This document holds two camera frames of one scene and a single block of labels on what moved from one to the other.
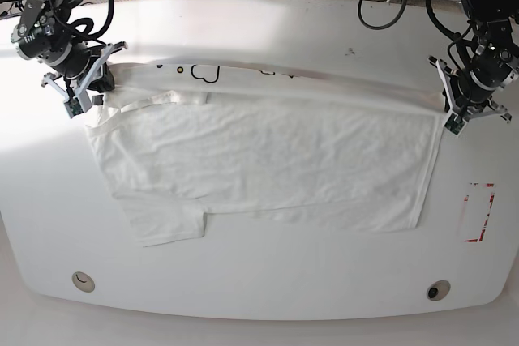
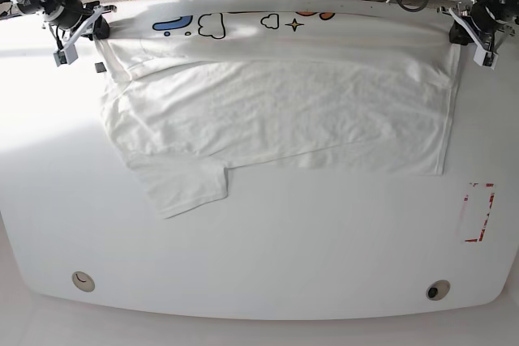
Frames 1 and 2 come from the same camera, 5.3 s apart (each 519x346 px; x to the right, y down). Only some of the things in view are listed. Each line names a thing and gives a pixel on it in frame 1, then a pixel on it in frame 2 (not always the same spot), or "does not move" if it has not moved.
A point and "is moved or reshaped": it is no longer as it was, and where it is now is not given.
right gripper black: x=78 y=61 -> x=71 y=14
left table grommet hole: x=83 y=282 does not move
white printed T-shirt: x=182 y=139 is moved or reshaped
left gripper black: x=464 y=87 -> x=483 y=20
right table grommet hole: x=438 y=290 does not move
